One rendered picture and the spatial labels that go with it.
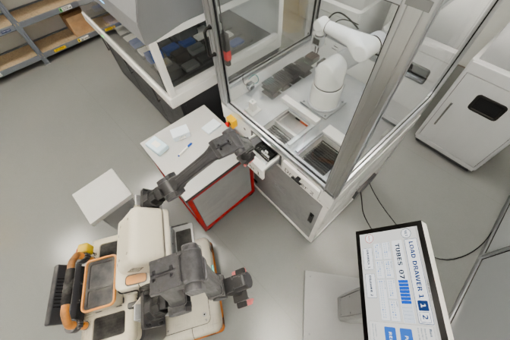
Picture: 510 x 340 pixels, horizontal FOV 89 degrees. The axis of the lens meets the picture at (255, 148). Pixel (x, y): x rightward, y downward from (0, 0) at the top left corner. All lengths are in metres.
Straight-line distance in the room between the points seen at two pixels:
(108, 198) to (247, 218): 1.14
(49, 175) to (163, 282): 2.81
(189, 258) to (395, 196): 2.33
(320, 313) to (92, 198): 1.77
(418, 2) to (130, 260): 1.08
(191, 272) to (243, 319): 1.63
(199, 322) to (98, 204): 1.00
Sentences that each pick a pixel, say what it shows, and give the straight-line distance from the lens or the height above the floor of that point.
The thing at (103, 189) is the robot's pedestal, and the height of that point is 0.76.
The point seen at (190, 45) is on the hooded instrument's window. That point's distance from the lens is 2.00.
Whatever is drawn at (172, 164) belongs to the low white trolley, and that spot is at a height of 0.76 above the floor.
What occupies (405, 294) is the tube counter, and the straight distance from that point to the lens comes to 1.29.
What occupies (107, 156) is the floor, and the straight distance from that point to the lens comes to 3.20.
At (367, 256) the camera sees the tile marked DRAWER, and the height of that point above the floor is 1.00.
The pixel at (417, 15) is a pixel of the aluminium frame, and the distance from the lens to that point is 0.78.
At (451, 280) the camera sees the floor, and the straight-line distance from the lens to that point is 2.72.
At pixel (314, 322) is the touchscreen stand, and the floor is 0.03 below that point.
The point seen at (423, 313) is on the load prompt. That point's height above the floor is 1.15.
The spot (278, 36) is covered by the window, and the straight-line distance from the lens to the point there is 1.13.
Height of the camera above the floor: 2.27
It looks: 55 degrees down
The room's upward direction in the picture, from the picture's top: 3 degrees counter-clockwise
